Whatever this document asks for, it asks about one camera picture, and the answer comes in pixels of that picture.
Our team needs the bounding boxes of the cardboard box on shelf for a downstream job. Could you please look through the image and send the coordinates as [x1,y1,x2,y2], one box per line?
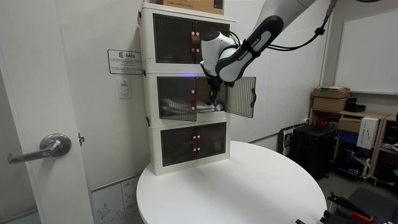
[312,86,349,112]

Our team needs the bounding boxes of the black crate stack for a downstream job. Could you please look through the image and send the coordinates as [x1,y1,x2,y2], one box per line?
[288,126,335,181]

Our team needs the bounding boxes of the white light switch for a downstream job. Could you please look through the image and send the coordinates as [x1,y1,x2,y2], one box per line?
[118,79,130,100]

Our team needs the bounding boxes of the white product box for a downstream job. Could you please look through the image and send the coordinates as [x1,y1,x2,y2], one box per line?
[356,117,379,150]

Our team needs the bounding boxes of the white wall sign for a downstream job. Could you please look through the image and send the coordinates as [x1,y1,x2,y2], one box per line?
[106,50,141,75]

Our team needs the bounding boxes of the blue white checkered towel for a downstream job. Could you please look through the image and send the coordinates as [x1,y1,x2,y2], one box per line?
[196,102,223,113]

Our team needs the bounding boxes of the silver door lever handle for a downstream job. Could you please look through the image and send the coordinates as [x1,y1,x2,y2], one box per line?
[7,133,72,164]

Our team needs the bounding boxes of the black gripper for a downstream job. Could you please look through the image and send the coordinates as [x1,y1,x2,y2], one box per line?
[207,77,222,96]

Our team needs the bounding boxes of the cardboard box on cabinet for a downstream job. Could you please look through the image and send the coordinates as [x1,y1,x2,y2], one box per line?
[161,0,223,15]

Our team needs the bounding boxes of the white three-tier cabinet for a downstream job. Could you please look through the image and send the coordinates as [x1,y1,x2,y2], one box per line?
[139,3,230,174]

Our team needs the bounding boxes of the wooden storage shelf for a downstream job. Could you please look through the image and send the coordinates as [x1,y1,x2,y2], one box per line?
[309,110,398,187]

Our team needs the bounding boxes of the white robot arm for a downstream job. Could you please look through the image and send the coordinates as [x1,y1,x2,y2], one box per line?
[200,0,336,97]

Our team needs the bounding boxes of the white door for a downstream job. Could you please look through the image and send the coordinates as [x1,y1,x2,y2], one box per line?
[0,0,93,224]

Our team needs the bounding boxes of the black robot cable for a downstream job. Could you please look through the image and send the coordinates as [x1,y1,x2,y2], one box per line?
[264,0,338,52]

